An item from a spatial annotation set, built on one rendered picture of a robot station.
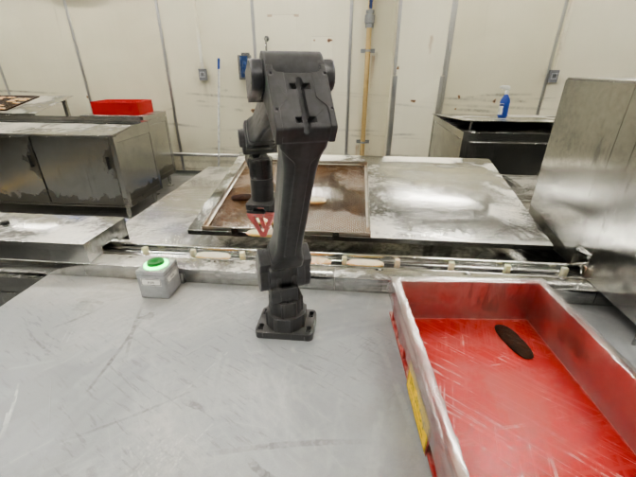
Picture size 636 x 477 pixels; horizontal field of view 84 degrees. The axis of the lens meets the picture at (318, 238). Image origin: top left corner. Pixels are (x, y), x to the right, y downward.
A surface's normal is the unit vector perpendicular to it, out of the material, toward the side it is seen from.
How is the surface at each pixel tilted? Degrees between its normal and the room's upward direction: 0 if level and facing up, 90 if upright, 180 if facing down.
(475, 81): 90
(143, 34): 90
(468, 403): 0
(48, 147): 90
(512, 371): 0
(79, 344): 0
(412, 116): 90
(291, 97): 52
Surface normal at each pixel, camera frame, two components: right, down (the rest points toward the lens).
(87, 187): -0.10, 0.43
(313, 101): 0.22, -0.23
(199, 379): 0.00, -0.90
